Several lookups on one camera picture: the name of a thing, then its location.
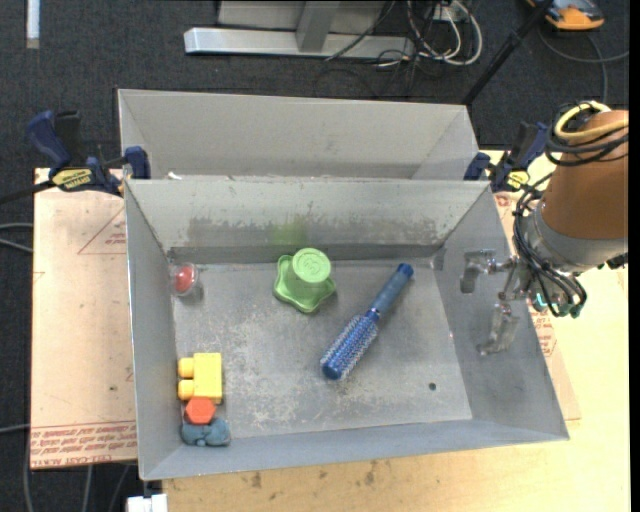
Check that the blue-grey toy animal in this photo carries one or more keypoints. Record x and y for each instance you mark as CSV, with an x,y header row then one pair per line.
x,y
210,434

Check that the green star-shaped cup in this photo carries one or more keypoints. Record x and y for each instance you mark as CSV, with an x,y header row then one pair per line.
x,y
306,280

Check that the yellow toy building block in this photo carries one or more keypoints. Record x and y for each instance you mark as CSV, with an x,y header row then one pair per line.
x,y
204,376

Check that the brown cardboard board, red print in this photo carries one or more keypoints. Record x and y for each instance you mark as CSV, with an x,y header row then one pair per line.
x,y
80,325

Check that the orange hexagonal block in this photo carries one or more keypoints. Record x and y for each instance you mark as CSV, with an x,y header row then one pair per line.
x,y
200,411

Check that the red ball in clear dome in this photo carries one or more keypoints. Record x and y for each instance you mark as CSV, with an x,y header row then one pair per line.
x,y
184,278

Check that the blue round hairbrush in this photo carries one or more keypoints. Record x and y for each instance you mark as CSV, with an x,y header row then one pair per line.
x,y
357,335

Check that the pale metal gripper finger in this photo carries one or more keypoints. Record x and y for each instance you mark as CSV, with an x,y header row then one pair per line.
x,y
501,325
474,264

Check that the grey metal bin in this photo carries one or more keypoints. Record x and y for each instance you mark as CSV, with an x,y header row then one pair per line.
x,y
300,380

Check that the black cylinder on white bracket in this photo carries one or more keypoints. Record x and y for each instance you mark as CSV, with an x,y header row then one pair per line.
x,y
617,260

